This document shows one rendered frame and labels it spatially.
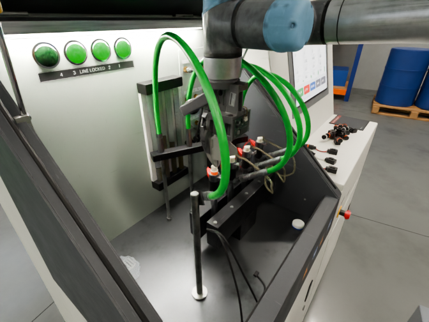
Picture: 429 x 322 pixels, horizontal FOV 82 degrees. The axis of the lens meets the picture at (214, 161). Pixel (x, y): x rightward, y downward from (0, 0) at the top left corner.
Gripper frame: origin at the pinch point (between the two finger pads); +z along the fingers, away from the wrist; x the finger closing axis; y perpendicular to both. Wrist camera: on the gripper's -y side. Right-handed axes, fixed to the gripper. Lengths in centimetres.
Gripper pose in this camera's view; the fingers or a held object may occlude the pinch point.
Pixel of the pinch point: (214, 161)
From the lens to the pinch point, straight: 61.6
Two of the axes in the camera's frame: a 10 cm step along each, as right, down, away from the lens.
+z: 0.0, 8.7, 5.0
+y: 7.9, 3.0, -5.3
